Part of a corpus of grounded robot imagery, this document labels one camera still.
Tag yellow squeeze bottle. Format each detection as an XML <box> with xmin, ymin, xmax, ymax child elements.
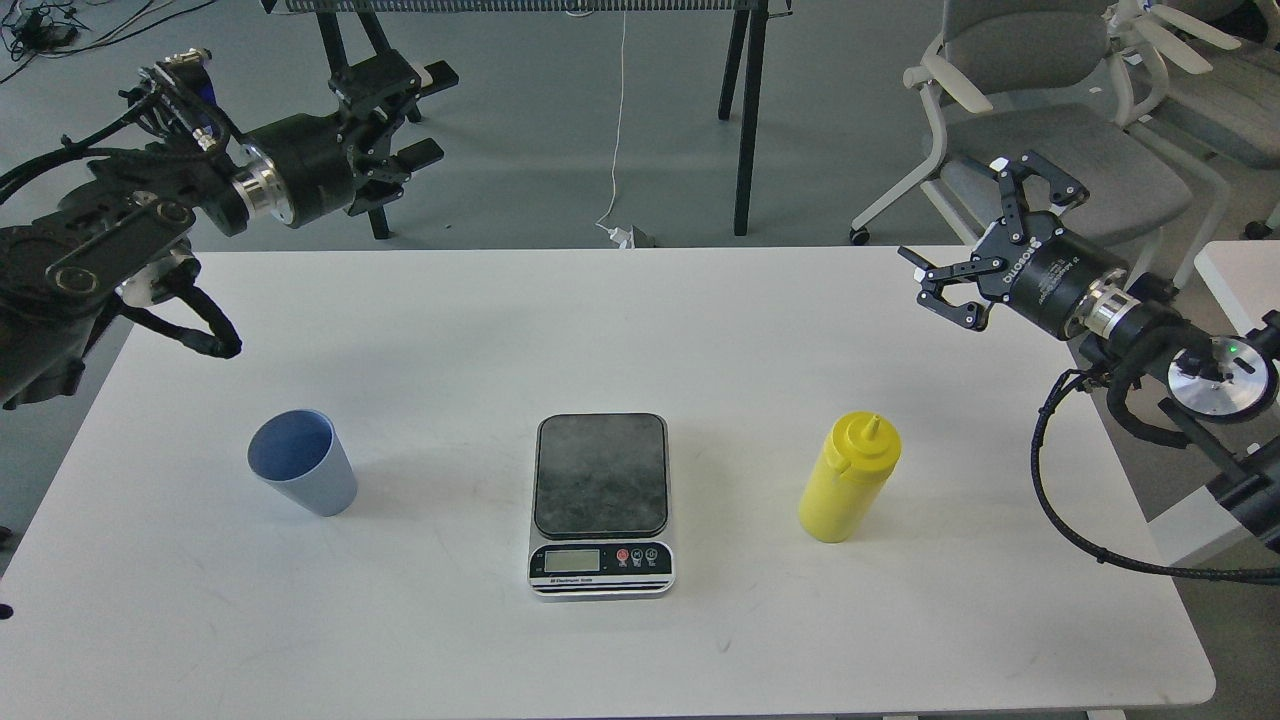
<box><xmin>797</xmin><ymin>411</ymin><xmax>902</xmax><ymax>543</ymax></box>

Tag white power cable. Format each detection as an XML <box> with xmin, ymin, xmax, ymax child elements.
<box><xmin>596</xmin><ymin>10</ymin><xmax>637</xmax><ymax>249</ymax></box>

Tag white side table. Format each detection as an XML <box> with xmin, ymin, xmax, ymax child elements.
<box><xmin>1149</xmin><ymin>240</ymin><xmax>1279</xmax><ymax>568</ymax></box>

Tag black legged table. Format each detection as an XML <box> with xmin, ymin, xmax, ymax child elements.
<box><xmin>284</xmin><ymin>1</ymin><xmax>776</xmax><ymax>237</ymax></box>

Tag black floor cables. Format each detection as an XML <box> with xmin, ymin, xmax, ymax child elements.
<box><xmin>0</xmin><ymin>0</ymin><xmax>216</xmax><ymax>86</ymax></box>

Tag grey office chair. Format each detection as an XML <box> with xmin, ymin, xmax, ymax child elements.
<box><xmin>1110</xmin><ymin>0</ymin><xmax>1280</xmax><ymax>241</ymax></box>
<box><xmin>850</xmin><ymin>1</ymin><xmax>1192</xmax><ymax>275</ymax></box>

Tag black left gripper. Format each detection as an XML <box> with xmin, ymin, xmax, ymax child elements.
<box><xmin>238</xmin><ymin>50</ymin><xmax>460</xmax><ymax>229</ymax></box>

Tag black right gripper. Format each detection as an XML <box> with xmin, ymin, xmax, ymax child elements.
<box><xmin>897</xmin><ymin>151</ymin><xmax>1132</xmax><ymax>341</ymax></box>

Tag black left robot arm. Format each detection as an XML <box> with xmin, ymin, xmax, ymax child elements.
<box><xmin>1</xmin><ymin>49</ymin><xmax>460</xmax><ymax>409</ymax></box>

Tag digital kitchen scale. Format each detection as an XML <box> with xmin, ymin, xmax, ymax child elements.
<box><xmin>526</xmin><ymin>413</ymin><xmax>676</xmax><ymax>600</ymax></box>

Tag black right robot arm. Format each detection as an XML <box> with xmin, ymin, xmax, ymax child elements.
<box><xmin>899</xmin><ymin>151</ymin><xmax>1277</xmax><ymax>585</ymax></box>

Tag blue plastic cup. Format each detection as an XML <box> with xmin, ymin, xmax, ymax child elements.
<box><xmin>246</xmin><ymin>409</ymin><xmax>358</xmax><ymax>518</ymax></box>

